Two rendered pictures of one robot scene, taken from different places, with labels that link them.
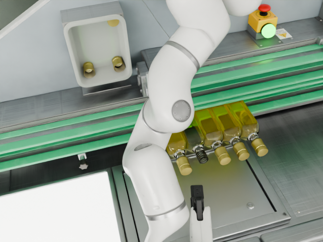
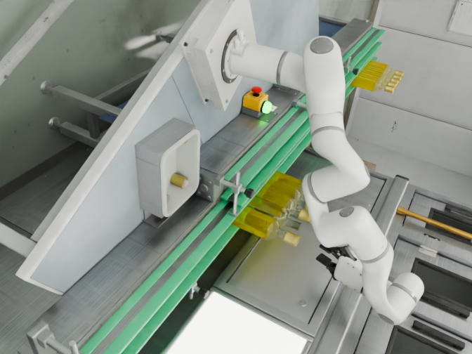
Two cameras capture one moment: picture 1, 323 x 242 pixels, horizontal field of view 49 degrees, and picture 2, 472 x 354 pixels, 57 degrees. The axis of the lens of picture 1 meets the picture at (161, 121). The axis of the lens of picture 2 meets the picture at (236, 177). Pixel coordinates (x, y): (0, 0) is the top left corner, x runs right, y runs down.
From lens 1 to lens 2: 0.87 m
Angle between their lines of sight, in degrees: 39
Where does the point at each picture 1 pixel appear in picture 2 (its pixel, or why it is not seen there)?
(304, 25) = (273, 95)
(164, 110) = (363, 173)
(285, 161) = not seen: hidden behind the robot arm
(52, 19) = (128, 156)
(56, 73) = (125, 218)
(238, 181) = (310, 235)
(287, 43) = (280, 112)
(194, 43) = (341, 122)
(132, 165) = (357, 225)
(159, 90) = (353, 161)
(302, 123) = (296, 174)
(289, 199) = not seen: hidden behind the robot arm
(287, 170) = not seen: hidden behind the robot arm
